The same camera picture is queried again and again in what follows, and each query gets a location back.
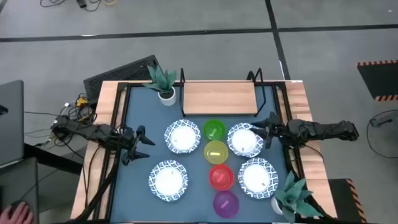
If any blue patterned paper bowl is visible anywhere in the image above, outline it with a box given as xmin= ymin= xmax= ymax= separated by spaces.
xmin=237 ymin=157 xmax=279 ymax=200
xmin=148 ymin=159 xmax=189 ymax=203
xmin=164 ymin=119 xmax=202 ymax=155
xmin=226 ymin=122 xmax=265 ymax=159

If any yellow plastic bowl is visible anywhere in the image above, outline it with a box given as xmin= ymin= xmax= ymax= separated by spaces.
xmin=203 ymin=140 xmax=229 ymax=165

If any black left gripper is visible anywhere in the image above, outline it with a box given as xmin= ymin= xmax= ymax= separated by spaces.
xmin=116 ymin=125 xmax=156 ymax=166

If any person's hand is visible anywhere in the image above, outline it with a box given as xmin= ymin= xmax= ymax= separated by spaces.
xmin=0 ymin=202 xmax=34 ymax=224

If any black looped floor cable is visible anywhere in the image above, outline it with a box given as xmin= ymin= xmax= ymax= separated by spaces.
xmin=366 ymin=108 xmax=398 ymax=159

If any wooden shelf with black frame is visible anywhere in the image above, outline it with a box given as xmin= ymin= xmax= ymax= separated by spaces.
xmin=178 ymin=67 xmax=269 ymax=118

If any snake plant in white pot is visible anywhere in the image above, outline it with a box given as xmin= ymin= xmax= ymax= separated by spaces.
xmin=270 ymin=170 xmax=325 ymax=224
xmin=142 ymin=63 xmax=178 ymax=107

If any black floor beam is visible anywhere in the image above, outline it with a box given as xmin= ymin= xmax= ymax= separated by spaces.
xmin=23 ymin=142 xmax=83 ymax=175

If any grey floor device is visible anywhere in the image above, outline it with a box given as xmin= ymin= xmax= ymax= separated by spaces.
xmin=369 ymin=112 xmax=398 ymax=128

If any red plastic bowl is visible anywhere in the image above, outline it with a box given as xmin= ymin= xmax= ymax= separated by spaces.
xmin=208 ymin=164 xmax=235 ymax=191

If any green plastic bowl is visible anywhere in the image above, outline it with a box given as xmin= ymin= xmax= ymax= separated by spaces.
xmin=203 ymin=119 xmax=227 ymax=141

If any black metal table frame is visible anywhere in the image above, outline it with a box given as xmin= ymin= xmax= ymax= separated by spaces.
xmin=74 ymin=81 xmax=335 ymax=224

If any black hazard-striped floor mat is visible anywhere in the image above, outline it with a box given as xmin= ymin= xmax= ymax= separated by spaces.
xmin=328 ymin=178 xmax=368 ymax=224
xmin=356 ymin=59 xmax=398 ymax=102

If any grey laptop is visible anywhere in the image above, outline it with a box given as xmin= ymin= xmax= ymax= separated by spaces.
xmin=0 ymin=80 xmax=25 ymax=166

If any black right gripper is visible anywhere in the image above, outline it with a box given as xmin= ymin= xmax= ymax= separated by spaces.
xmin=250 ymin=111 xmax=292 ymax=149

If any purple plastic bowl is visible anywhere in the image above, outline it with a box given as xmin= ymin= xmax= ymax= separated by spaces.
xmin=212 ymin=190 xmax=240 ymax=219

